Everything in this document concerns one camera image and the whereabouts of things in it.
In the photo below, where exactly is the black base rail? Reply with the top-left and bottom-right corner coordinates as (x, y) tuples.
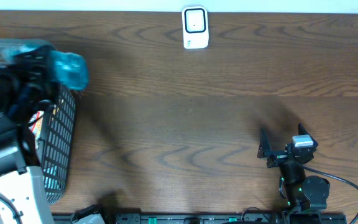
(52, 212), (348, 224)

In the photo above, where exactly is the teal mouthwash bottle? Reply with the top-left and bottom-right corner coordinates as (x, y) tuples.
(2, 43), (89, 91)

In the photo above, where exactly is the white barcode scanner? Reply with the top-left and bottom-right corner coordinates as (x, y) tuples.
(181, 6), (209, 49)

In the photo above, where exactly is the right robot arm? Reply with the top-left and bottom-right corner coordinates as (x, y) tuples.
(257, 124), (330, 223)

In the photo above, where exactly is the grey plastic basket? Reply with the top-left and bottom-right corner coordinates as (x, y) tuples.
(0, 39), (76, 205)

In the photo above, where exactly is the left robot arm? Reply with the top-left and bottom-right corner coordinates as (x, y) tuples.
(0, 45), (58, 223)

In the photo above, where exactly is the wet wipes pack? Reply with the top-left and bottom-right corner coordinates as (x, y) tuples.
(29, 111), (44, 149)

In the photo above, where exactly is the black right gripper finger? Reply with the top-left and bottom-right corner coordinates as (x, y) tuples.
(259, 129), (270, 152)
(298, 123), (315, 145)

